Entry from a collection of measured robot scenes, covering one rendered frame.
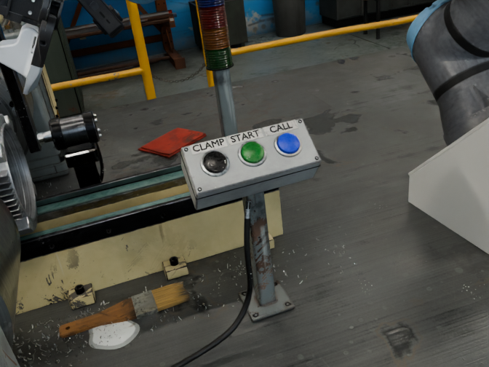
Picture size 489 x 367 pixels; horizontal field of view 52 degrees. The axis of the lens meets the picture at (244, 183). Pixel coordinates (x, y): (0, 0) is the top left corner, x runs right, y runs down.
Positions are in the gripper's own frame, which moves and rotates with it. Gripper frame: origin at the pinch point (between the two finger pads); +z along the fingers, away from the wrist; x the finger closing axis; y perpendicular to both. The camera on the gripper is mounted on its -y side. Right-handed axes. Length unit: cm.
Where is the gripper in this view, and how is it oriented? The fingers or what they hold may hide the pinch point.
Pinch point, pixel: (33, 86)
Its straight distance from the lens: 77.2
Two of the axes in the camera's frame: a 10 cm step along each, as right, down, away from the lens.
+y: -8.7, -2.2, -4.4
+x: 3.2, 4.2, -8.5
